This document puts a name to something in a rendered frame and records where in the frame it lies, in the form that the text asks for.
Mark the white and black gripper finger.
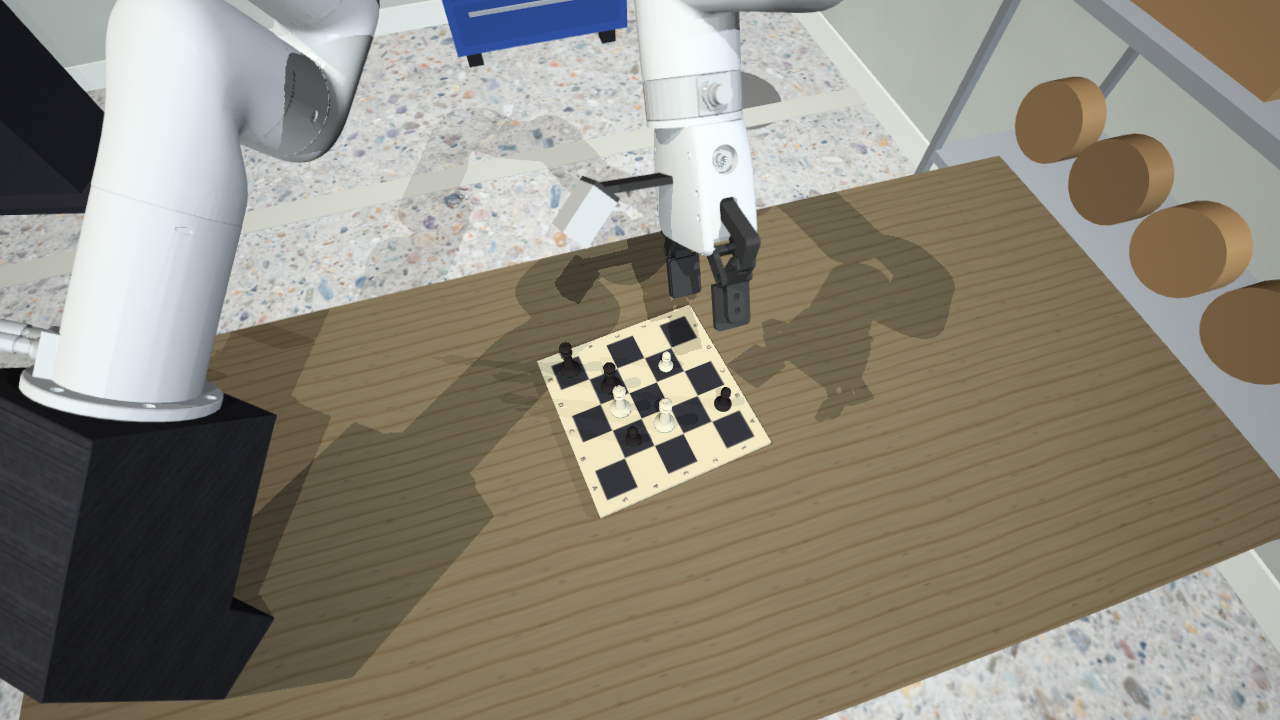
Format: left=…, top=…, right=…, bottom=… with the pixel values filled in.
left=707, top=197, right=762, bottom=332
left=660, top=231, right=701, bottom=299

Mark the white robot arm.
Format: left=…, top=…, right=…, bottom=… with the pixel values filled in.
left=0, top=0, right=844, bottom=421

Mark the chessboard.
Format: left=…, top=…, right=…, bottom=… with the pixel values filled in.
left=538, top=305, right=771, bottom=518

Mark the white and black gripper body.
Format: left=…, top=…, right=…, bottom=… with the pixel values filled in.
left=646, top=110, right=756, bottom=256

